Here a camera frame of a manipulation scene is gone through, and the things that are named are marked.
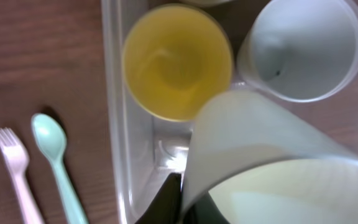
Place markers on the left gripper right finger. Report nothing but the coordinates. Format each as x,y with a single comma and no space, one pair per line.
204,211

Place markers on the mint green plastic spoon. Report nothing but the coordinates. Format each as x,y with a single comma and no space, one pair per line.
51,140

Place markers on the grey-blue plastic cup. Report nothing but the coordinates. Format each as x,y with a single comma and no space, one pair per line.
301,50

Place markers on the white plastic fork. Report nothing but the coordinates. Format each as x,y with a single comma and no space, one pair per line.
16,159

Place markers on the clear plastic container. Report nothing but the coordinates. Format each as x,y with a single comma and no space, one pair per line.
146,149

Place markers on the yellow plastic cup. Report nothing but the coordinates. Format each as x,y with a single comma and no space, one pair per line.
176,58

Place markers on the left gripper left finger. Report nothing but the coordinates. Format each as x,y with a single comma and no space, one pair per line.
165,207

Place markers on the white plastic cup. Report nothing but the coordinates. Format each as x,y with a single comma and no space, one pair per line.
262,164

